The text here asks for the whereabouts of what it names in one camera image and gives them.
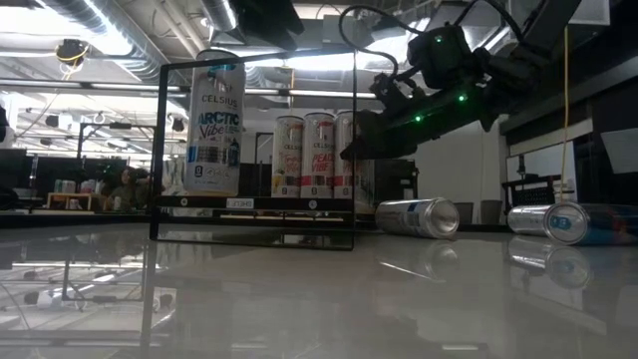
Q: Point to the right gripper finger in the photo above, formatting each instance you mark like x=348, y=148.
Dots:
x=384, y=145
x=389, y=120

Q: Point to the Celsius Peach Vibe can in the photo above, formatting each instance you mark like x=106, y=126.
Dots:
x=317, y=159

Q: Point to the silver blue Red Bull can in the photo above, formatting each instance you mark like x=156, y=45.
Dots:
x=565, y=223

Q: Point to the Celsius Arctic Vibe can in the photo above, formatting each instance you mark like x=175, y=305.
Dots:
x=409, y=218
x=214, y=139

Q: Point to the black cabinet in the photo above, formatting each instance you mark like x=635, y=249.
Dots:
x=399, y=179

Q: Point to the grey waste bin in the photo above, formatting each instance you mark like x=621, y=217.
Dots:
x=491, y=212
x=466, y=212

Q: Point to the black cart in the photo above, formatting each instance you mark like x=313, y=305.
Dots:
x=536, y=194

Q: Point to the white paper sheet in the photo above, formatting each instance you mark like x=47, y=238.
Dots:
x=623, y=149

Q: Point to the wooden side table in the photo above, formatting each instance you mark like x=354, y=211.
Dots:
x=75, y=195

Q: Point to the black metal table frame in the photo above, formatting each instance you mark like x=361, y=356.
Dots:
x=75, y=219

